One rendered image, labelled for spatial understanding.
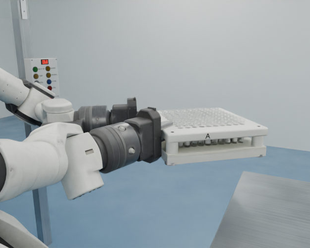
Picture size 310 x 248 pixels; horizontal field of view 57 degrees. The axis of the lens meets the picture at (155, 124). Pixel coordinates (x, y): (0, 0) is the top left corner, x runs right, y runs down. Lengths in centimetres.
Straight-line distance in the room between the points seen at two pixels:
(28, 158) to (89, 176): 16
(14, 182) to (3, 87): 65
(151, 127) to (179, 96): 355
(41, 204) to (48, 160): 153
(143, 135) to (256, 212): 32
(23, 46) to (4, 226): 106
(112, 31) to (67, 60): 103
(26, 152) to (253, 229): 48
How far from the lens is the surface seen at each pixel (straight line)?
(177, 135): 61
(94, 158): 51
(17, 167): 35
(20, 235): 89
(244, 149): 70
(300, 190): 87
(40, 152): 40
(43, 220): 198
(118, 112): 74
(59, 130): 46
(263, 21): 386
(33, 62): 166
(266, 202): 78
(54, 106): 75
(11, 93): 98
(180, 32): 410
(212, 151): 66
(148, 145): 61
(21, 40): 170
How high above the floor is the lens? 121
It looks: 14 degrees down
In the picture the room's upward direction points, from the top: straight up
